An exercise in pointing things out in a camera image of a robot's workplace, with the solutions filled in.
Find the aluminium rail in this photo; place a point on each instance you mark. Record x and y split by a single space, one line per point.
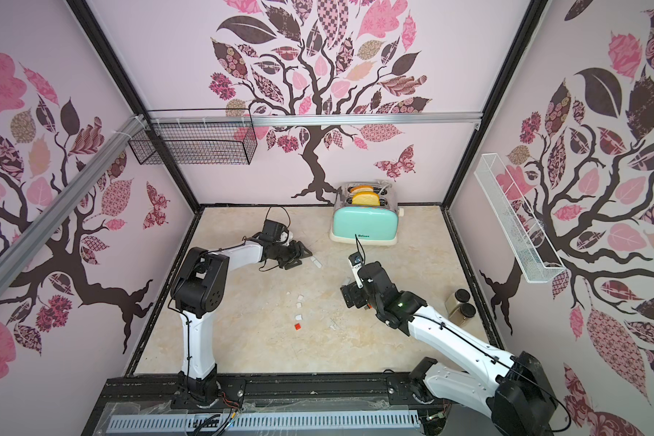
30 242
336 119

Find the glass jar black lid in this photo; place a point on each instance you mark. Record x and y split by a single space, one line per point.
456 299
463 314

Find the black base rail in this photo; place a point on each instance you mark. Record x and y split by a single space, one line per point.
363 391

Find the white slotted cable duct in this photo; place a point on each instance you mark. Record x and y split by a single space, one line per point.
263 421

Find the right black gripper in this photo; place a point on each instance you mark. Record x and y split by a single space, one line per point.
354 294

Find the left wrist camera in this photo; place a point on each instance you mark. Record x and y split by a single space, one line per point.
275 232

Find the black corner frame post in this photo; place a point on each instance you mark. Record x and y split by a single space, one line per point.
85 17

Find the aluminium rail left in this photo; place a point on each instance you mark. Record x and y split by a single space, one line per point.
30 242

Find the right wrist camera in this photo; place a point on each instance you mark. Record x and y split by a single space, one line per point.
356 263

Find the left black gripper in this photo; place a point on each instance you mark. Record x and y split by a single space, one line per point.
296 253

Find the white usb drive green stripe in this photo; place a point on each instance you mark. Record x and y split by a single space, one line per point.
316 262

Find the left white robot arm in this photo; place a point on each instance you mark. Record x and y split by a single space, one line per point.
198 290

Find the mint green toaster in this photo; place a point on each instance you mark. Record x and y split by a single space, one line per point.
369 225

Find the aluminium rail back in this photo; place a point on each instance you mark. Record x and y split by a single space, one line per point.
336 119

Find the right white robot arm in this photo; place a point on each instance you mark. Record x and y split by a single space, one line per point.
513 391

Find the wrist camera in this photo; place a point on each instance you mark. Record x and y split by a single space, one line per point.
275 232
356 263

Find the toast slice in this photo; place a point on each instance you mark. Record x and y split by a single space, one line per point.
367 198

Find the black wire basket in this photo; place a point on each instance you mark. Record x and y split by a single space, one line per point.
214 137

